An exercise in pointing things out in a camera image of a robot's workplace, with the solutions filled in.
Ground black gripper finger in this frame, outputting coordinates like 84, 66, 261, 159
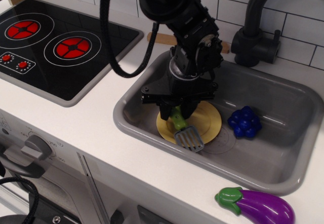
157, 99, 179, 120
180, 98, 200, 120

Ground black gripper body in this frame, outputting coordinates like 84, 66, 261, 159
141, 71, 218, 105

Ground green handled grey spatula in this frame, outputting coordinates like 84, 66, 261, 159
170, 106, 205, 153

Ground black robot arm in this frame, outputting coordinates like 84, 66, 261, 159
140, 0, 223, 120

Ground yellow round plate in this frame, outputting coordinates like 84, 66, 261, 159
156, 101, 222, 144

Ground grey plastic sink basin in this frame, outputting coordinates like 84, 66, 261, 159
113, 52, 323, 196

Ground wooden block strip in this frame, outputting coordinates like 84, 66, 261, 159
155, 33, 230, 54

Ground blue toy grapes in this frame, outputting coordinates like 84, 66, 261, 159
227, 106, 262, 138

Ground dark grey faucet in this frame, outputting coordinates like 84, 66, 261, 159
231, 0, 281, 67

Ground purple toy eggplant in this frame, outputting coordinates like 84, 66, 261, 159
215, 187, 296, 223

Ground black toy stovetop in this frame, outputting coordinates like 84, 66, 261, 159
0, 0, 144, 108

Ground grey oven knob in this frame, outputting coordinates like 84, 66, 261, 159
21, 135, 52, 161

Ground black braided cable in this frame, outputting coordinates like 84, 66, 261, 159
0, 176, 39, 224
100, 0, 160, 79

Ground black braided cable lower left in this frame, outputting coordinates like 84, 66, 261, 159
0, 176, 39, 224

